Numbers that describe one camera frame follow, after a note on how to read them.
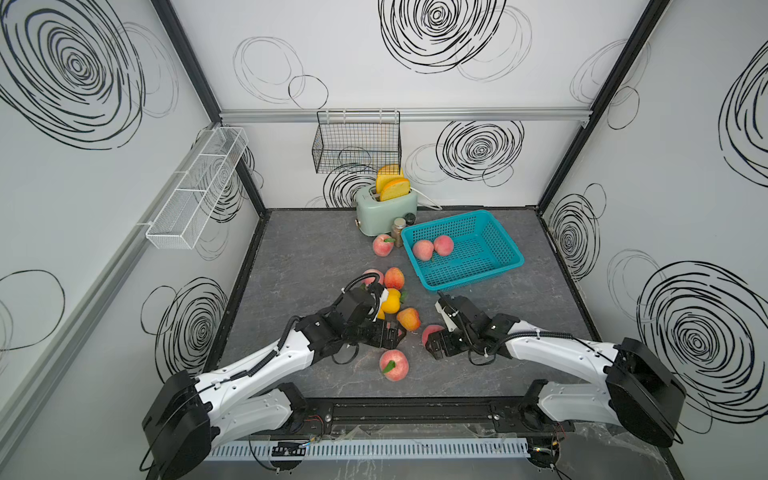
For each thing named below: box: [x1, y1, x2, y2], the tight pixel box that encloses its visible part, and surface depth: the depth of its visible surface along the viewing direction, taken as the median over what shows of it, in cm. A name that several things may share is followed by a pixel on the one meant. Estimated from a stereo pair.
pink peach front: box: [379, 349, 409, 381], surface depth 78 cm
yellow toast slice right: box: [380, 178, 411, 202], surface depth 101 cm
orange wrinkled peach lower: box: [397, 307, 421, 332], surface depth 87 cm
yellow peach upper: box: [381, 288, 401, 314], surface depth 91 cm
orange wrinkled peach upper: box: [384, 267, 405, 290], surface depth 96 cm
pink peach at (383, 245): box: [372, 234, 396, 257], surface depth 104 cm
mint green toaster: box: [354, 185, 418, 237], surface depth 107 cm
